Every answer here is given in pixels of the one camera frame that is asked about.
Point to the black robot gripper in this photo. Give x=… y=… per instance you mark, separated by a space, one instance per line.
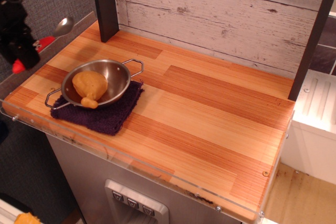
x=16 y=39

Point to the red handled metal spoon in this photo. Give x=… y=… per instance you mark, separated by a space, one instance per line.
x=63 y=26

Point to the clear acrylic edge guard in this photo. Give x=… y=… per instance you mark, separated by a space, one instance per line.
x=171 y=158

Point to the yellow toy chicken drumstick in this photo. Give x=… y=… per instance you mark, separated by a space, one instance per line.
x=91 y=86

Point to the dark purple cloth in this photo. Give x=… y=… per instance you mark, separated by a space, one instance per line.
x=108 y=120

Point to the grey toy fridge cabinet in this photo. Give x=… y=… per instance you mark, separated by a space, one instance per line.
x=86 y=174

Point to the orange toy food item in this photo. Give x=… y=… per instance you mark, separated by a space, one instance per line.
x=26 y=218

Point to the silver dispenser button panel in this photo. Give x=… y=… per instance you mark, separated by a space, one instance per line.
x=130 y=206

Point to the white toy sink unit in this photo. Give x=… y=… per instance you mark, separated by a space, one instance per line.
x=310 y=143

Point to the left dark wooden post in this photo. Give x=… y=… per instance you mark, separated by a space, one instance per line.
x=107 y=18

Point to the dark wooden post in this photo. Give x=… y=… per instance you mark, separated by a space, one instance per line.
x=107 y=18
x=313 y=40

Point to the steel two-handled pot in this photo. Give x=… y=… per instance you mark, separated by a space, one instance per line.
x=117 y=74

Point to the right dark wooden post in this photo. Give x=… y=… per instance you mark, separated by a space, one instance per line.
x=313 y=40

